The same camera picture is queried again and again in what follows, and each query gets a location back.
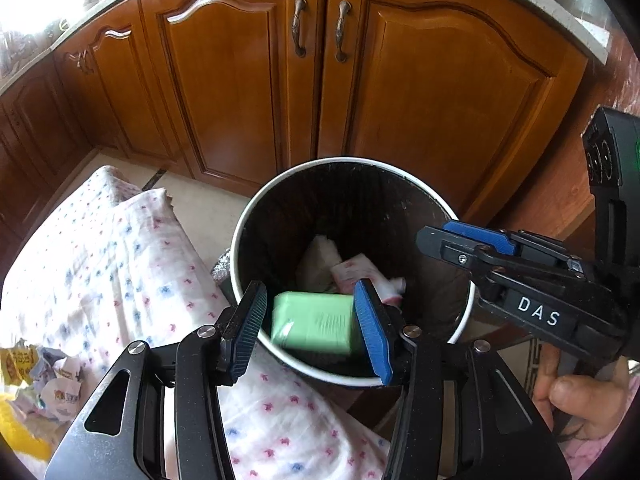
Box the yellow printed packet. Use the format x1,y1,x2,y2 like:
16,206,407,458
0,339,37,387

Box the white tissue pack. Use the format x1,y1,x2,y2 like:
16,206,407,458
295,234,342,293

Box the white dotted tablecloth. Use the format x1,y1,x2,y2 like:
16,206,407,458
0,165,393,480

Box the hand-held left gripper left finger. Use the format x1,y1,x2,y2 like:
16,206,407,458
45,280,268,480

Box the person's right hand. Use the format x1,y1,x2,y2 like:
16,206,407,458
532,345,632,443

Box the green drink carton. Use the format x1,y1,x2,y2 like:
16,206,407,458
271,291,362,357

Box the crumpled printed paper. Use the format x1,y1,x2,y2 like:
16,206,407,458
29,345,85,420

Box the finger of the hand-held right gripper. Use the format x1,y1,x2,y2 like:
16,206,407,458
416,226,501,273
442,221,518,256

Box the red white packet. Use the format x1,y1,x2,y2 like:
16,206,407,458
330,254,407,307

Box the black white-rimmed bin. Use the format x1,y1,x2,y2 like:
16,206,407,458
230,157,475,389

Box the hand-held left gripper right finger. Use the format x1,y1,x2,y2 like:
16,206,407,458
352,279,573,480

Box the wooden base cabinets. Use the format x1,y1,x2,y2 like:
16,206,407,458
0,0,591,243

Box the yellow foam fruit net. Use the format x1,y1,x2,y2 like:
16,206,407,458
0,394,67,461

